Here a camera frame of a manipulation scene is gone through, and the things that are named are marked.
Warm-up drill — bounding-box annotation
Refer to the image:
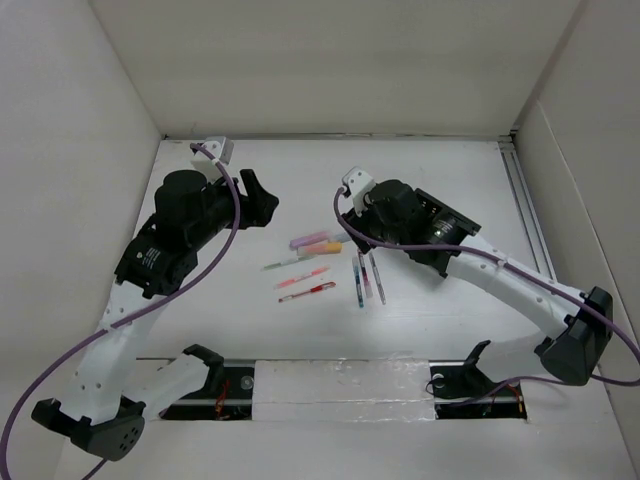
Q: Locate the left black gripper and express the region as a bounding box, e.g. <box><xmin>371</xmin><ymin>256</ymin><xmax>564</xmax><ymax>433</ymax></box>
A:
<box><xmin>189</xmin><ymin>169</ymin><xmax>277</xmax><ymax>249</ymax></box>

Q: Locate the black pen holder box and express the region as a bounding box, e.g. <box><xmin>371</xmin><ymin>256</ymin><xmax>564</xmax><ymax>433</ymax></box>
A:
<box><xmin>415</xmin><ymin>188</ymin><xmax>481</xmax><ymax>245</ymax></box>

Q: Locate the grey gel pen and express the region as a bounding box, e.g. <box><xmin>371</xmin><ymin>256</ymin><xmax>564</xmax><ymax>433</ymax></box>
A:
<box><xmin>368</xmin><ymin>252</ymin><xmax>387</xmax><ymax>305</ymax></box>

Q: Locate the green gel pen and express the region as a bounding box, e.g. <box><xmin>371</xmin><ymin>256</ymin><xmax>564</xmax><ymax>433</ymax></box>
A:
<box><xmin>261</xmin><ymin>256</ymin><xmax>312</xmax><ymax>271</ymax></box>

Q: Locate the purple highlighter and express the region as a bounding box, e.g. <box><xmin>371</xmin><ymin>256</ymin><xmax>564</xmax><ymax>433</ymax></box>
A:
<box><xmin>289</xmin><ymin>230</ymin><xmax>347</xmax><ymax>250</ymax></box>

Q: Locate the orange highlighter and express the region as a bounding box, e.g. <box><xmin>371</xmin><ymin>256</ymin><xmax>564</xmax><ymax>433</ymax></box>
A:
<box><xmin>305</xmin><ymin>242</ymin><xmax>343</xmax><ymax>255</ymax></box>

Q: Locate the dark red gel pen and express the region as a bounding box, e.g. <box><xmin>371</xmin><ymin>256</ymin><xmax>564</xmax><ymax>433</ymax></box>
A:
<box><xmin>357</xmin><ymin>251</ymin><xmax>373</xmax><ymax>299</ymax></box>

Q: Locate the blue gel pen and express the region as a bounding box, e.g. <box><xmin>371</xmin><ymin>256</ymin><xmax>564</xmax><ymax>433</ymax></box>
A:
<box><xmin>352</xmin><ymin>256</ymin><xmax>364</xmax><ymax>309</ymax></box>

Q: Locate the pink gel pen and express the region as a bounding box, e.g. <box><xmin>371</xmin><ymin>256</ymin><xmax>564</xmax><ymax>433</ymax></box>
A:
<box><xmin>274</xmin><ymin>265</ymin><xmax>330</xmax><ymax>290</ymax></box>

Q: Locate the pink highlighter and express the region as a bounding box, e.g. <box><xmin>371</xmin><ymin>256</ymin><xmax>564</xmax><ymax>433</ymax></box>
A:
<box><xmin>296</xmin><ymin>241</ymin><xmax>342</xmax><ymax>256</ymax></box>

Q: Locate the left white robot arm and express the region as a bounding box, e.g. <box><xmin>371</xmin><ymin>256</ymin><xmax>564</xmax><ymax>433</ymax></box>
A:
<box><xmin>31</xmin><ymin>169</ymin><xmax>279</xmax><ymax>461</ymax></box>

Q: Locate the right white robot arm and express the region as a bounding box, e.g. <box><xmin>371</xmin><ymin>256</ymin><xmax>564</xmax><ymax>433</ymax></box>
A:
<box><xmin>338</xmin><ymin>169</ymin><xmax>613</xmax><ymax>398</ymax></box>

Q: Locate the white foam block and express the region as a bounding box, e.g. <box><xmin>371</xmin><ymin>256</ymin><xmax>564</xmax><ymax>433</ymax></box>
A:
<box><xmin>252</xmin><ymin>358</ymin><xmax>435</xmax><ymax>423</ymax></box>

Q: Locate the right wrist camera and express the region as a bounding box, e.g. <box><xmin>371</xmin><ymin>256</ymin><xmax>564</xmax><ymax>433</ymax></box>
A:
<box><xmin>342</xmin><ymin>167</ymin><xmax>376</xmax><ymax>212</ymax></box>

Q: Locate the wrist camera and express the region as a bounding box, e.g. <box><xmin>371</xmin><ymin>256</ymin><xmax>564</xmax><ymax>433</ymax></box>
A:
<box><xmin>190</xmin><ymin>136</ymin><xmax>234</xmax><ymax>182</ymax></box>
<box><xmin>342</xmin><ymin>167</ymin><xmax>376</xmax><ymax>212</ymax></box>

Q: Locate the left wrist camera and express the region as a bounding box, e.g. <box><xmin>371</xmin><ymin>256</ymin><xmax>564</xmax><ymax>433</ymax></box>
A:
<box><xmin>190</xmin><ymin>136</ymin><xmax>234</xmax><ymax>182</ymax></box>

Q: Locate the aluminium rail right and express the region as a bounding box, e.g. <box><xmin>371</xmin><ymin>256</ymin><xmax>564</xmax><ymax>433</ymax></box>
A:
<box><xmin>498</xmin><ymin>136</ymin><xmax>557</xmax><ymax>280</ymax></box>

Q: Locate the front mounting rail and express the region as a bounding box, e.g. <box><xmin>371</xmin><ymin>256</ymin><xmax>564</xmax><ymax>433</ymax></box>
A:
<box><xmin>163</xmin><ymin>359</ymin><xmax>527</xmax><ymax>423</ymax></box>

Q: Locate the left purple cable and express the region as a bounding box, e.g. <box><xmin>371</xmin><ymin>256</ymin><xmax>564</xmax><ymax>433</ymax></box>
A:
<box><xmin>0</xmin><ymin>143</ymin><xmax>242</xmax><ymax>480</ymax></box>

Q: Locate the purple cable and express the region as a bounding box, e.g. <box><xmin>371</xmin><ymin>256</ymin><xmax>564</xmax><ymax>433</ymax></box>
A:
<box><xmin>0</xmin><ymin>143</ymin><xmax>242</xmax><ymax>480</ymax></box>
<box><xmin>333</xmin><ymin>185</ymin><xmax>640</xmax><ymax>386</ymax></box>

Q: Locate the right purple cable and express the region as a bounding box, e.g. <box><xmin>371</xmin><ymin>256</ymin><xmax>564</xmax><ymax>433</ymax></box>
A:
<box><xmin>333</xmin><ymin>185</ymin><xmax>640</xmax><ymax>386</ymax></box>

